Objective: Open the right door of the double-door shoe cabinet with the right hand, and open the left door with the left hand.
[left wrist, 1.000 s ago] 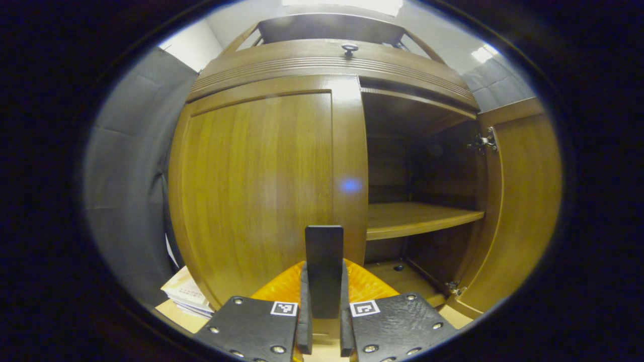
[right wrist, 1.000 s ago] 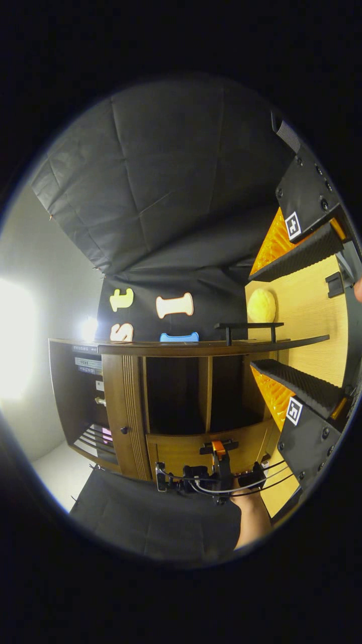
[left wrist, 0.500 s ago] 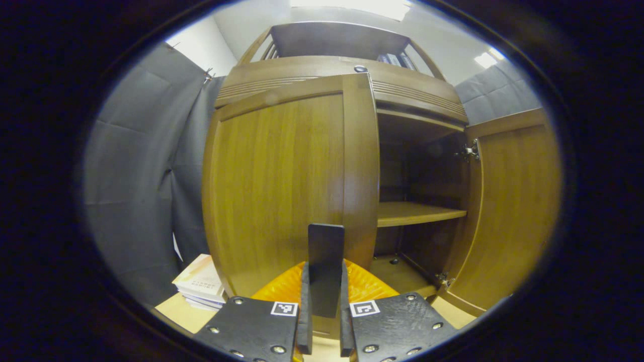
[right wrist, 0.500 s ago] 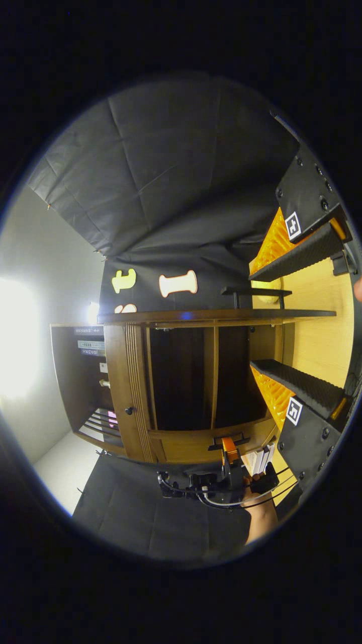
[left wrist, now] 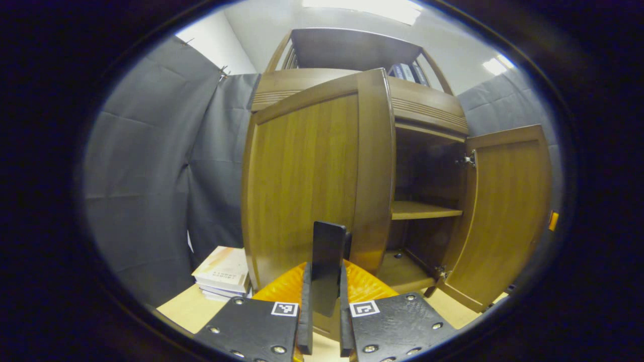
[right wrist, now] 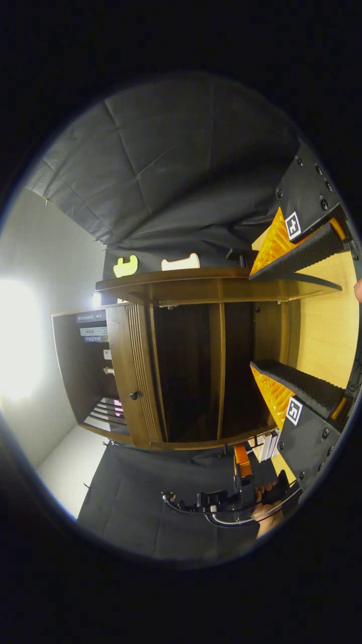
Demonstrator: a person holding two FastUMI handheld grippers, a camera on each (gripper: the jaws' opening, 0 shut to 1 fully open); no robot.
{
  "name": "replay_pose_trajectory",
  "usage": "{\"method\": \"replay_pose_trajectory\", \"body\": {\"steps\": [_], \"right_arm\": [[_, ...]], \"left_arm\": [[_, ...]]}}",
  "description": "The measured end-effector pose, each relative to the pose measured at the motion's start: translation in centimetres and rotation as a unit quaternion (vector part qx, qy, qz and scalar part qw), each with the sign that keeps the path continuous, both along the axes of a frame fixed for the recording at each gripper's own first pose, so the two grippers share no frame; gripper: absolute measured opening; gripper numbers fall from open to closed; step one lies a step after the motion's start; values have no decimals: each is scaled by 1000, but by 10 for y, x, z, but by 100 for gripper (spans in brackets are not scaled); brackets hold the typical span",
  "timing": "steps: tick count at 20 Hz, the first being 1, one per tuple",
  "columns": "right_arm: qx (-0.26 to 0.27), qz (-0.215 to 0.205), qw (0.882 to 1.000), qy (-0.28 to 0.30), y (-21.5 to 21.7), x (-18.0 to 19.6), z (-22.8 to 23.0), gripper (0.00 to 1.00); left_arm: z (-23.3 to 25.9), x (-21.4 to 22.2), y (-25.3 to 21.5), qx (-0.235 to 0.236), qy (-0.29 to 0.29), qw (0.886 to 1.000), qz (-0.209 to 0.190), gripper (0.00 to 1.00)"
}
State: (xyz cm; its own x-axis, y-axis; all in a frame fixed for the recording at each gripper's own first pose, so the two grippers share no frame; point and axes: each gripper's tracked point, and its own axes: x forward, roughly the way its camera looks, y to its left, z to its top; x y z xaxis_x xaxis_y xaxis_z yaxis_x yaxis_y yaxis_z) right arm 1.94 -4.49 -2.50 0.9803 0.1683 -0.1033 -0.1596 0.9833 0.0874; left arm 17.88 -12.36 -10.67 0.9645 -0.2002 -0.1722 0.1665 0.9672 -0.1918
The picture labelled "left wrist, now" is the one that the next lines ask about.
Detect white book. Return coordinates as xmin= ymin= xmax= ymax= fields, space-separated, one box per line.
xmin=196 ymin=283 xmax=252 ymax=297
xmin=201 ymin=289 xmax=252 ymax=302

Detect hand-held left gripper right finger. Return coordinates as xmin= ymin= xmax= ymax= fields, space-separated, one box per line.
xmin=340 ymin=259 xmax=458 ymax=362

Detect small ceiling light panel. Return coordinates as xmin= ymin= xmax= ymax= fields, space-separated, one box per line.
xmin=482 ymin=54 xmax=515 ymax=76

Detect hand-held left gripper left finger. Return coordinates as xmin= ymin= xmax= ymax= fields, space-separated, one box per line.
xmin=194 ymin=260 xmax=313 ymax=362

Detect wooden double-door shoe cabinet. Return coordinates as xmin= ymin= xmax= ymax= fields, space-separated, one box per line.
xmin=250 ymin=28 xmax=471 ymax=297

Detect large ceiling light panel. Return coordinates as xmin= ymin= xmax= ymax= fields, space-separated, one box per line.
xmin=302 ymin=0 xmax=423 ymax=26

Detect wooden cabinet door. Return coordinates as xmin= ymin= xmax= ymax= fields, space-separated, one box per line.
xmin=435 ymin=124 xmax=553 ymax=313
xmin=240 ymin=68 xmax=397 ymax=342

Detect black backdrop cloth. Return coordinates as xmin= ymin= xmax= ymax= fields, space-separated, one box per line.
xmin=83 ymin=36 xmax=564 ymax=307

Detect beige cover book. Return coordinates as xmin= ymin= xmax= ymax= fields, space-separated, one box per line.
xmin=191 ymin=246 xmax=251 ymax=292

